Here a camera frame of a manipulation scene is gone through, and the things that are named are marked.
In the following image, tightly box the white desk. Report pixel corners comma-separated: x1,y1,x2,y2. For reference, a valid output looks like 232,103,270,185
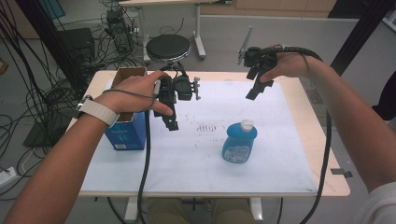
118,0,233,62

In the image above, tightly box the black floor plate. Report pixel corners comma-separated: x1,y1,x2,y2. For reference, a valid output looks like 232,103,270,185
22,118,76,148

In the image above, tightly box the black round stool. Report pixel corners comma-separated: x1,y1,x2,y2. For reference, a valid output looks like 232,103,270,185
145,34,191,71

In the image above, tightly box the black metal beam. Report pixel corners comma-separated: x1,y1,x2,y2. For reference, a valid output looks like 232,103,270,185
330,0,396,76

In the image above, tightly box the person's leg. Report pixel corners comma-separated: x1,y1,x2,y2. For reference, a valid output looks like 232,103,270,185
146,197,191,224
211,197,258,224

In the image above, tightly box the white power strip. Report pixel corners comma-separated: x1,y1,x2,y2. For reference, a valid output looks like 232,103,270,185
0,166,17,189

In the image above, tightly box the wooden cabinet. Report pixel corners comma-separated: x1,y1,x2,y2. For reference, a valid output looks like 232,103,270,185
200,0,337,19

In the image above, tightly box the person's white shirt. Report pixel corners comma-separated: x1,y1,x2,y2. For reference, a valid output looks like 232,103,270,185
358,181,396,224

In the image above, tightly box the dark blurry object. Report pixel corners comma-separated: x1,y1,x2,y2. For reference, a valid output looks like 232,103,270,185
372,71,396,121

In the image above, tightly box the white table leg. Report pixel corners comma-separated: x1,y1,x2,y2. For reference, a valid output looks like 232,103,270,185
248,197,264,222
124,196,142,223

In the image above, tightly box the blue bottle with white cap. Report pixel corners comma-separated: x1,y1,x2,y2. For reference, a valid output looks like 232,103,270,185
221,119,259,163

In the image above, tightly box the blue cardboard box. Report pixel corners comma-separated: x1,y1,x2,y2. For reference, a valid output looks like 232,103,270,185
104,66,150,151

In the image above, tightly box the tangle of black cables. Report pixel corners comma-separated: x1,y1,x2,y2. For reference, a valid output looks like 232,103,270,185
0,6,148,200

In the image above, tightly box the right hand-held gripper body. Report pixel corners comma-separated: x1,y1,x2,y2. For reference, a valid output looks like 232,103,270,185
237,26,279,79

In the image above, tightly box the black box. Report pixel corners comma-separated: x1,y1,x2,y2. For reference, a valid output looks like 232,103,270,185
57,27,96,64

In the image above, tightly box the thick black left gripper cable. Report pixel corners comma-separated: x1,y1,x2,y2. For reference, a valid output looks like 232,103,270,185
136,106,153,224

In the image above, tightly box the wristwatch with white band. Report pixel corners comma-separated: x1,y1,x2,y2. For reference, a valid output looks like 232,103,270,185
76,94,120,128

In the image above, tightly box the person's left hand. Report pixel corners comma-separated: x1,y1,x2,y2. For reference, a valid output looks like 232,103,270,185
94,70,175,117

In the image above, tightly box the white table mat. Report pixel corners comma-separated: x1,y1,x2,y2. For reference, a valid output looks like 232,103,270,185
79,78,318,194

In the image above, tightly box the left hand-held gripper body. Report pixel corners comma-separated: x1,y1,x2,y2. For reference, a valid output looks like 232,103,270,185
154,74,201,109

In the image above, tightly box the thin grey cable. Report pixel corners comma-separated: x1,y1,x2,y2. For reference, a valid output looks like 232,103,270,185
102,78,162,110

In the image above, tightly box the black metal post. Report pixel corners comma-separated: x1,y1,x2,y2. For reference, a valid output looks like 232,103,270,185
15,0,85,91

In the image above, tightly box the person's left leg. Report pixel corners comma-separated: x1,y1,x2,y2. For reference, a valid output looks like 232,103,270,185
146,197,191,224

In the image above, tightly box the thick black gripper cable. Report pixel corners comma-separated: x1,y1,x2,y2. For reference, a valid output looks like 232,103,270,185
274,45,333,224
136,106,153,224

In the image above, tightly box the person's right leg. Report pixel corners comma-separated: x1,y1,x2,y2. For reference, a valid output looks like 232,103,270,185
211,197,258,224

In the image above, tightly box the grey tape piece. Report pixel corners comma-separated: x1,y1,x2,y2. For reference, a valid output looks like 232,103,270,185
330,167,354,179

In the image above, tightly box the thick black right gripper cable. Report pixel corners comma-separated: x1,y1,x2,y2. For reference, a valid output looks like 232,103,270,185
274,45,333,224

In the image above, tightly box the person's right hand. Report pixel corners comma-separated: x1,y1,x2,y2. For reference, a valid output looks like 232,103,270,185
260,50,316,84

